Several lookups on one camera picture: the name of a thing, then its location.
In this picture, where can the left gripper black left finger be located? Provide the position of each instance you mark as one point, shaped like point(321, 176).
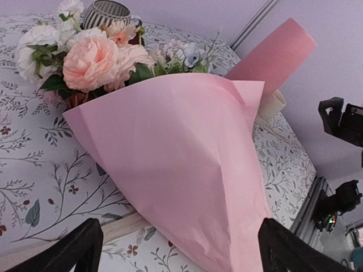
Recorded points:
point(79, 250)

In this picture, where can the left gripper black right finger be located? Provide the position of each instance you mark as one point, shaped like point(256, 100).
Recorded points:
point(282, 250)

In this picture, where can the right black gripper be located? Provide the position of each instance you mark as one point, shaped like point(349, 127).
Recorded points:
point(345, 125)

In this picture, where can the cream printed ribbon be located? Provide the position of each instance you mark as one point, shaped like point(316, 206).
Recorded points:
point(123, 227)

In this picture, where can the pink flower bouquet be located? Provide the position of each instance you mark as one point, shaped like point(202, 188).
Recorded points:
point(174, 138)

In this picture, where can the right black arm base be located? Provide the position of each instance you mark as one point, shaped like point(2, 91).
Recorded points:
point(346, 198)

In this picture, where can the tall pink vase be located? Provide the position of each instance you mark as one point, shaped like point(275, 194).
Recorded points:
point(276, 58)

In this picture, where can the cream ceramic mug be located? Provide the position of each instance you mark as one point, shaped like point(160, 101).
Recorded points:
point(271, 107)

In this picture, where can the floral patterned table mat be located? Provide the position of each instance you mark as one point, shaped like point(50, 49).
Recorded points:
point(49, 185)

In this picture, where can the dark red small object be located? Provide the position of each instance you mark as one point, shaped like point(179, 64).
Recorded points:
point(140, 33)

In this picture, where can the striped grey ceramic cup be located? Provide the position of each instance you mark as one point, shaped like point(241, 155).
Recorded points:
point(106, 12)

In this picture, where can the right aluminium frame post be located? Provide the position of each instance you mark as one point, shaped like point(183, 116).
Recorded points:
point(253, 23)

